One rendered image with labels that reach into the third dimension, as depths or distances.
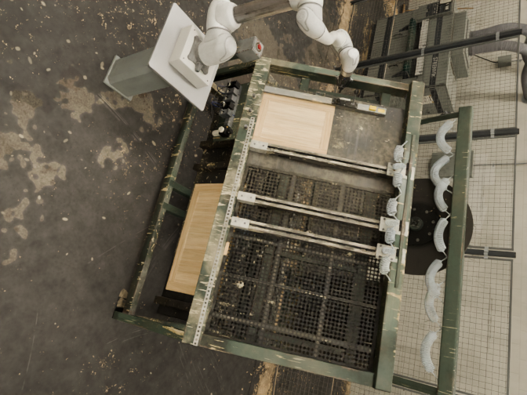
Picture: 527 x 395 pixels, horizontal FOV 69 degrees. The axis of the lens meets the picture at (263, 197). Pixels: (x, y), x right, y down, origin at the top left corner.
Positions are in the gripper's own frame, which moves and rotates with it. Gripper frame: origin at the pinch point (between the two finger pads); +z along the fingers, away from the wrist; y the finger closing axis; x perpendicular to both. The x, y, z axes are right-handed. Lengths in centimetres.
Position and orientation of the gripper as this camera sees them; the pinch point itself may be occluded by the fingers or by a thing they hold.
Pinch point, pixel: (340, 88)
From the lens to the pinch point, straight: 303.4
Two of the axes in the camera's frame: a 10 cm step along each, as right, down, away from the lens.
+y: -9.8, -2.1, 0.6
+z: 0.0, 3.0, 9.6
